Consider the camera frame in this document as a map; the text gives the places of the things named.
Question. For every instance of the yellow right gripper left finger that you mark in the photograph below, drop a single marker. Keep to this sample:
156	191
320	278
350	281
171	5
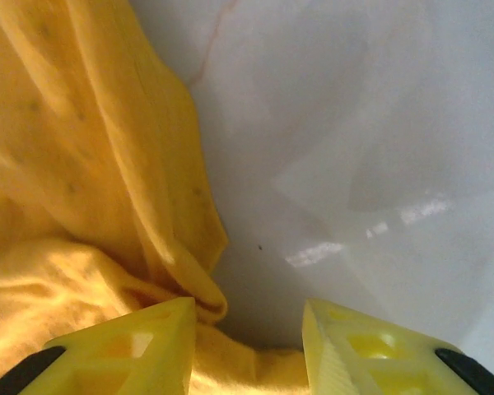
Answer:
107	362

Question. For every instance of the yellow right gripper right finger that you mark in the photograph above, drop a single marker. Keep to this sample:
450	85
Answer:
374	362

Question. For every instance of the yellow t-shirt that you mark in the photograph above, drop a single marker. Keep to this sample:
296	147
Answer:
66	164

